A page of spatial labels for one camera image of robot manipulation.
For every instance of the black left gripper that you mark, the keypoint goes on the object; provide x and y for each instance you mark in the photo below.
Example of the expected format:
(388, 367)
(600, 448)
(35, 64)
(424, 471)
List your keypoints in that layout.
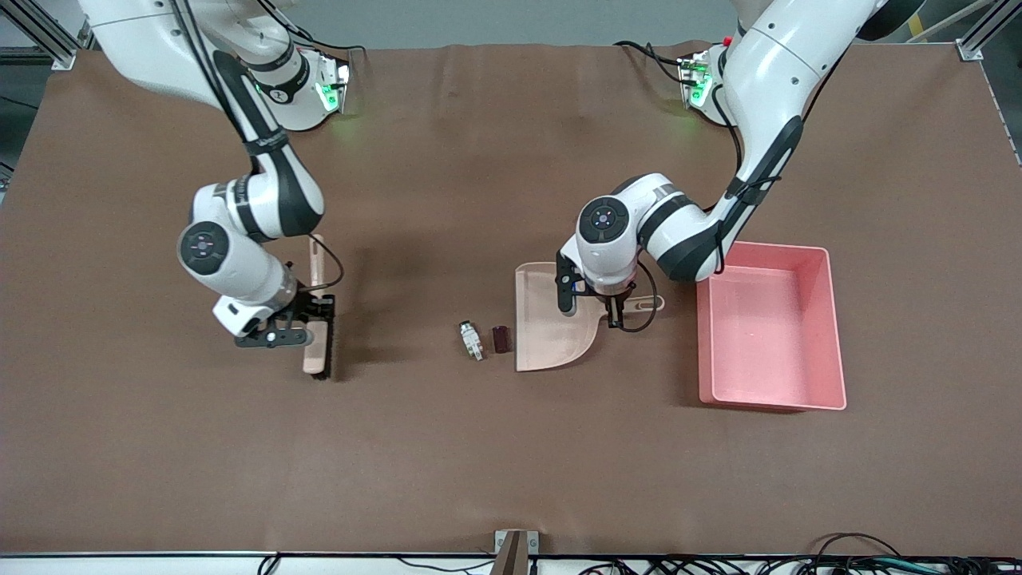
(615, 302)

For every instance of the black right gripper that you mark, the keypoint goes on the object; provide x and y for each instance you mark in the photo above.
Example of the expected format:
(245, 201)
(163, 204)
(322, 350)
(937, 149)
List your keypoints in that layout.
(307, 304)

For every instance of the beige hand brush black bristles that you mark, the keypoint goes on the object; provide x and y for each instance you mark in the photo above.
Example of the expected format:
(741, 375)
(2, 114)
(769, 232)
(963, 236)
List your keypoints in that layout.
(317, 351)

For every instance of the beige plastic dustpan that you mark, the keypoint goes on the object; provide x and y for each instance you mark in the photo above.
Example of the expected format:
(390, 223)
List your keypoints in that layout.
(543, 335)

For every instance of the dark cylindrical capacitor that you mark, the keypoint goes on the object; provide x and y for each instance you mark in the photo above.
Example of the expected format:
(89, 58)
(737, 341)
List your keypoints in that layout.
(501, 340)

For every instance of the small silver bottle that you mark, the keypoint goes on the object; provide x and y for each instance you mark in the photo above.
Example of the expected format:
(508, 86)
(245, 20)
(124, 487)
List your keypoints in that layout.
(472, 340)

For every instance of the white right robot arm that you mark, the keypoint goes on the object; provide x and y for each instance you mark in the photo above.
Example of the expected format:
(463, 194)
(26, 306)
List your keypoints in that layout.
(239, 267)

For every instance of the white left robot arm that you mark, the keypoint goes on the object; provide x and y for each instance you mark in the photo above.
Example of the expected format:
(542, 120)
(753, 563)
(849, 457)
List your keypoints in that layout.
(758, 80)

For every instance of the pink plastic bin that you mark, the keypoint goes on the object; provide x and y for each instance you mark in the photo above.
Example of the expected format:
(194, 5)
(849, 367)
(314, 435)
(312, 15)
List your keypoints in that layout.
(766, 335)

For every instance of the grey metal bracket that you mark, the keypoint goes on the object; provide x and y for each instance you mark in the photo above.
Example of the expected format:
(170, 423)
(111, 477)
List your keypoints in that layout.
(533, 543)

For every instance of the aluminium frame profile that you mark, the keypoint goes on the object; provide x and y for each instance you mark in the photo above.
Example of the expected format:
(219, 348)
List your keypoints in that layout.
(60, 57)
(970, 50)

